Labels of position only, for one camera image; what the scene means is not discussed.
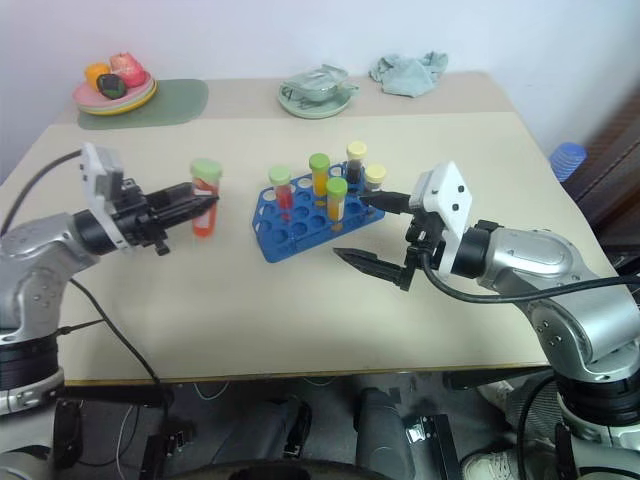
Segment orange tube green cap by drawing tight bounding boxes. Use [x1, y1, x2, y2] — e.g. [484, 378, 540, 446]
[324, 176, 350, 225]

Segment dark tube pale-yellow cap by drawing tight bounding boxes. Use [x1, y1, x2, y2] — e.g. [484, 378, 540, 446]
[345, 140, 369, 185]

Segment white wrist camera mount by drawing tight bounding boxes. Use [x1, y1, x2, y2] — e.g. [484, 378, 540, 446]
[79, 141, 127, 252]
[408, 160, 474, 278]

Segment brown tube tan cap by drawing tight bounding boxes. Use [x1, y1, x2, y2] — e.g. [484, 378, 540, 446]
[363, 163, 388, 195]

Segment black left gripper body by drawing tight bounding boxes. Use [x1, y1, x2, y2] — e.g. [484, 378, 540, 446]
[106, 177, 172, 258]

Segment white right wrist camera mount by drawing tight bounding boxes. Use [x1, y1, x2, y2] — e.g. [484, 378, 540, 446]
[408, 160, 474, 278]

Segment crumpled green towel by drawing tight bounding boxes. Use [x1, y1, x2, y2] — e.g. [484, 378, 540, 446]
[368, 50, 450, 99]

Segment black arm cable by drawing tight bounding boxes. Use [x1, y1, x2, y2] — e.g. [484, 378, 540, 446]
[421, 251, 640, 305]
[0, 149, 86, 237]

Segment yellow tube green cap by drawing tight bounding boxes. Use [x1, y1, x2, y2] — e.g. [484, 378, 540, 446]
[307, 152, 332, 202]

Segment orange toy pepper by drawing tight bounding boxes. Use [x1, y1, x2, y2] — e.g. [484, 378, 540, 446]
[83, 62, 112, 91]

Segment pale green plate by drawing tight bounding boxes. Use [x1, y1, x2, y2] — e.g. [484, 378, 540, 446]
[277, 79, 354, 120]

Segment red toy apple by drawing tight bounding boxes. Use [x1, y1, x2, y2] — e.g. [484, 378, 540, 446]
[108, 51, 147, 88]

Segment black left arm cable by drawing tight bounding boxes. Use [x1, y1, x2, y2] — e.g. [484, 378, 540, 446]
[0, 149, 86, 237]

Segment pink-red tube green cap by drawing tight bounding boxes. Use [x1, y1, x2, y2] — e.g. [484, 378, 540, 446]
[188, 157, 225, 240]

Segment green placemat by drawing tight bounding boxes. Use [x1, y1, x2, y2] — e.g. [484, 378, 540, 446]
[76, 78, 210, 131]

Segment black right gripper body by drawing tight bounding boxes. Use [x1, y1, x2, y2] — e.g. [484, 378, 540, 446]
[398, 208, 448, 292]

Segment dark toy avocado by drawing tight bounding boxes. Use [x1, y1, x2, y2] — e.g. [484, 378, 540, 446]
[96, 72, 128, 100]

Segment blue test tube rack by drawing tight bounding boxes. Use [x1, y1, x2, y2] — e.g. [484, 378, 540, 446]
[250, 160, 388, 265]

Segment dark furniture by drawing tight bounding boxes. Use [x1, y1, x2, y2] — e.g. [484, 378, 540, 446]
[571, 88, 640, 269]

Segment pink plate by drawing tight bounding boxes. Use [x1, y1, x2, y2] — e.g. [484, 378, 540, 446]
[73, 67, 156, 108]

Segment blue ribbed plastic stack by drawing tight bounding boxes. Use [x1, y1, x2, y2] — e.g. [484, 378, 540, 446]
[549, 141, 590, 185]

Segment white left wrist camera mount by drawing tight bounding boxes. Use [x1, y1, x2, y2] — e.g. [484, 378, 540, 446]
[79, 141, 127, 252]

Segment black metal bracket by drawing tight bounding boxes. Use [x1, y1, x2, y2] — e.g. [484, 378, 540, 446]
[403, 413, 460, 480]
[141, 429, 195, 474]

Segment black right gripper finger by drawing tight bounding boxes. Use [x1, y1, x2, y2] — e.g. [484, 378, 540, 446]
[332, 246, 406, 291]
[359, 190, 414, 216]

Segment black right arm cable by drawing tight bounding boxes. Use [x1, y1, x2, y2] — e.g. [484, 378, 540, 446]
[421, 251, 640, 305]

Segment light green stacked plate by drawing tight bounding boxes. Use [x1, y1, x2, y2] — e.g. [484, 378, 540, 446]
[74, 77, 158, 112]

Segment thin black cable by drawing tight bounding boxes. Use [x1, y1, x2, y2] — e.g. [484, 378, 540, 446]
[58, 277, 174, 406]

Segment white sneaker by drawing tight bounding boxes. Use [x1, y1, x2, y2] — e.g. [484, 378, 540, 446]
[459, 446, 526, 480]
[476, 378, 519, 422]

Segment red tube light-green cap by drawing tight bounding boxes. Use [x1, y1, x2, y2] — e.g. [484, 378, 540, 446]
[267, 164, 296, 222]

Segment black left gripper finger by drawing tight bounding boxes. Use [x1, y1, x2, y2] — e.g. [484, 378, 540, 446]
[146, 182, 197, 207]
[149, 195, 222, 230]

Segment yellow plate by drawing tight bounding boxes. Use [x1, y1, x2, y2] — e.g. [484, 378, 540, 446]
[76, 79, 159, 117]

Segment clear plastic pouch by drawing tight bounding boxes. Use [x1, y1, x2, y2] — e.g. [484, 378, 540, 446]
[280, 63, 361, 104]

